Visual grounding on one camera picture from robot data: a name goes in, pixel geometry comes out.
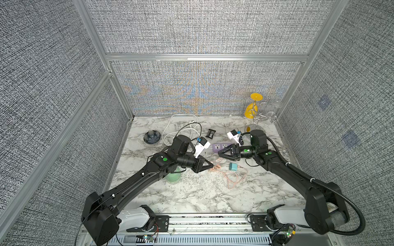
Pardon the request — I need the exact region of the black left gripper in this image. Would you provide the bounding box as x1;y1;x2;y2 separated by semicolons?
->
176;154;214;174

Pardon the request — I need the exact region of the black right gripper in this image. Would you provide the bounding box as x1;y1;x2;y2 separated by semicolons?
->
219;146;259;162

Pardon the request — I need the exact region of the purple power strip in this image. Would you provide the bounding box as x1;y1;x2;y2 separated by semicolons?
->
212;142;232;153

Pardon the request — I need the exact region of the teal charger adapter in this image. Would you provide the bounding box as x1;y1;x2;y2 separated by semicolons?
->
229;163;238;171

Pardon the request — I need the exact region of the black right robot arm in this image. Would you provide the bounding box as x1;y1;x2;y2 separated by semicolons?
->
218;130;366;236

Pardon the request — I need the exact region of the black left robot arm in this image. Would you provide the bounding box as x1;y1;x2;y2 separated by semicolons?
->
81;135;213;246

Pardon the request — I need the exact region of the small black packet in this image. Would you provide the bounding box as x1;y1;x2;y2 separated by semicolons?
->
206;129;216;139

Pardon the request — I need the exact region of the yellow plastic wine glass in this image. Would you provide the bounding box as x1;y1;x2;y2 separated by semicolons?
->
244;93;263;119

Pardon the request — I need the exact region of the chrome glass holder stand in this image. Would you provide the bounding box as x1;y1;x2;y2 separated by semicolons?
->
244;102;268;132

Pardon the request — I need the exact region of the black patterned ceramic bowl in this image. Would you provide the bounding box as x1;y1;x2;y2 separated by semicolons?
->
143;130;161;145

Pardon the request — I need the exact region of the clear wine glass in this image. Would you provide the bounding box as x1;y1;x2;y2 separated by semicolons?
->
264;99;283;124

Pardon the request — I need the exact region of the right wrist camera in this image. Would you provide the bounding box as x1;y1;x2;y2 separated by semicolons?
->
227;130;244;146

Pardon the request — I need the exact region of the white power cable with plug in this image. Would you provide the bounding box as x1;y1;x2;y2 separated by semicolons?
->
161;113;203;147

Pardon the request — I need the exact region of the aluminium front rail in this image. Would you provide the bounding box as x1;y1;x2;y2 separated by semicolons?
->
106;210;345;246

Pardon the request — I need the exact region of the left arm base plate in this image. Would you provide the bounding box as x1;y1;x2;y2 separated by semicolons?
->
126;215;170;234

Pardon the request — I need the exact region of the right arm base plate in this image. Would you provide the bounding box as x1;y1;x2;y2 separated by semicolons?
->
248;214;276;232

